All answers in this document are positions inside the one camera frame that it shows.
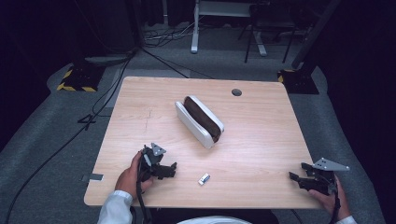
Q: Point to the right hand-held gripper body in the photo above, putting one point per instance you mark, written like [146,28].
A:
[325,174]

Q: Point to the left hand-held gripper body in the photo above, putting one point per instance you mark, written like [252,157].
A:
[149,161]

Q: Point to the person's left hand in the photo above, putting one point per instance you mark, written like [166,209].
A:
[129,179]

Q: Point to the person's right hand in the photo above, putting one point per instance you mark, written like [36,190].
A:
[330,202]

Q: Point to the small white and blue eraser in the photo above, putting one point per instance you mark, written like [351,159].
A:
[204,179]

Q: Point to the white case with brown lining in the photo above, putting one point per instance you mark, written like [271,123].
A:
[200,123]

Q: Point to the grey tape strip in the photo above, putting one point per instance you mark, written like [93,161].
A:
[93,177]

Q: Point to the person's torso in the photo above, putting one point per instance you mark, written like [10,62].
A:
[214,219]

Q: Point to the grey slanted stand column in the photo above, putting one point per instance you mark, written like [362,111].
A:
[314,34]

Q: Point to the black metal chair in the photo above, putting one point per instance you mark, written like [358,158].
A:
[267,25]

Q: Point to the black base plate yellow stripes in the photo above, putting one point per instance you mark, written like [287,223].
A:
[81,79]
[299,81]

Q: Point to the white desk frame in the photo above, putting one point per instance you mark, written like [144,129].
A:
[195,28]

